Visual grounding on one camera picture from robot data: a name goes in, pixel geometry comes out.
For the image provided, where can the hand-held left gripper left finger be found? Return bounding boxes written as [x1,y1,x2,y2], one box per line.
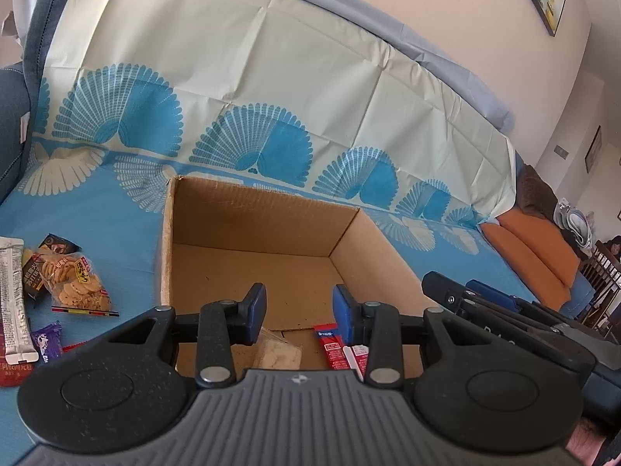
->
[104,282,267,389]

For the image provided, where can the person's right hand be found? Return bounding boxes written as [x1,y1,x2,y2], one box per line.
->
[565,420,609,466]

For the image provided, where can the orange cushion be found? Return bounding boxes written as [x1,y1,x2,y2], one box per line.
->
[478,223,572,308]
[499,209,583,275]

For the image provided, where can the silver stick packet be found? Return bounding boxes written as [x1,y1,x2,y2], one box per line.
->
[0,237,38,356]

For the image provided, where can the brown cardboard box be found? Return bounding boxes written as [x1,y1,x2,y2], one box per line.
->
[159,175,437,384]

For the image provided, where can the small framed picture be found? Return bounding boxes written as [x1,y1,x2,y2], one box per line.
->
[585,125,603,174]

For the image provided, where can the clear round cracker bag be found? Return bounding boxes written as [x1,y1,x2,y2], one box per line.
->
[24,247,120,318]

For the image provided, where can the dark brown snack packet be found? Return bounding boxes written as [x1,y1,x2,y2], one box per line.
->
[22,233,82,302]

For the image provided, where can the red white snack packet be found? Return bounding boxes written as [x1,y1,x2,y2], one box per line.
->
[313,324,372,383]

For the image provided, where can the pile of clothes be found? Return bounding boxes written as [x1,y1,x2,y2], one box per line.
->
[553,199,595,253]

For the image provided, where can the brown blanket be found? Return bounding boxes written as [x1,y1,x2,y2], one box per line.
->
[517,165,561,219]

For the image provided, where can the blue sofa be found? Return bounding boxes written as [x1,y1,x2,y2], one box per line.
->
[0,0,600,323]

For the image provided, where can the wooden chair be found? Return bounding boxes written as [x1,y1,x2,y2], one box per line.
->
[579,240,621,338]

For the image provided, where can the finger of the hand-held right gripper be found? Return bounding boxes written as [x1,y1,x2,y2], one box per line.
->
[467,279,564,327]
[421,272,527,333]

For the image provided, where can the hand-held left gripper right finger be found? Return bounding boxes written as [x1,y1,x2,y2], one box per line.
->
[332,284,486,383]

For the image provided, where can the purple candy packet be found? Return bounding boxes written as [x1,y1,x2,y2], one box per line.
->
[30,321,64,364]

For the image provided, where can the blue white printed cover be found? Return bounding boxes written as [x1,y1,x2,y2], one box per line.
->
[0,0,539,452]

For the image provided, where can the clear rice cracker bar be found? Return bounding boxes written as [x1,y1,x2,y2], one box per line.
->
[251,327,302,370]

